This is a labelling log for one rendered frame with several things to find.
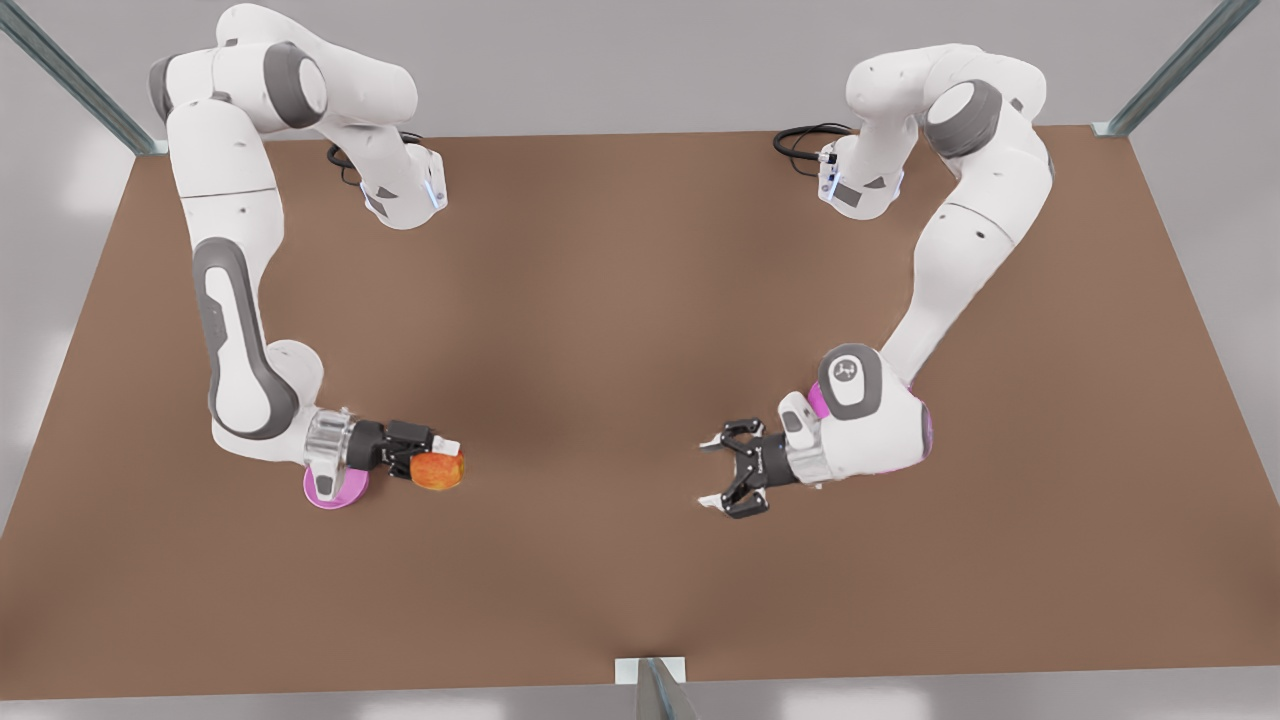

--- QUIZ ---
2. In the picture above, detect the red yellow apple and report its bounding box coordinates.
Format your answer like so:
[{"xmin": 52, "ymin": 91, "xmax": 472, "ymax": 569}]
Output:
[{"xmin": 409, "ymin": 450, "xmax": 467, "ymax": 493}]

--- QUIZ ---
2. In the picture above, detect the pink bowl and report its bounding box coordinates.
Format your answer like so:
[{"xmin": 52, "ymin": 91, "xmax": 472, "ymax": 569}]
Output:
[{"xmin": 303, "ymin": 462, "xmax": 372, "ymax": 511}]

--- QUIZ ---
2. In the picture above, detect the pink plate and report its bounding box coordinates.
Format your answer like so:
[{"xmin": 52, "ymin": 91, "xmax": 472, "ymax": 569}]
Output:
[{"xmin": 806, "ymin": 382, "xmax": 937, "ymax": 467}]

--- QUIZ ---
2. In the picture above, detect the silver frame post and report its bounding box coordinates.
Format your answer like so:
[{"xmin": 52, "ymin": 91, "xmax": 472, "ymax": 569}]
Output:
[
  {"xmin": 0, "ymin": 0, "xmax": 169, "ymax": 157},
  {"xmin": 1092, "ymin": 0, "xmax": 1264, "ymax": 139},
  {"xmin": 614, "ymin": 656, "xmax": 702, "ymax": 720}
]

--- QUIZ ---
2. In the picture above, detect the black cable loop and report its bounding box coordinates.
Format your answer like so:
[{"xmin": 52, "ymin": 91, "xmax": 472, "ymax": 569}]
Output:
[
  {"xmin": 772, "ymin": 122, "xmax": 857, "ymax": 180},
  {"xmin": 326, "ymin": 130, "xmax": 427, "ymax": 188}
]

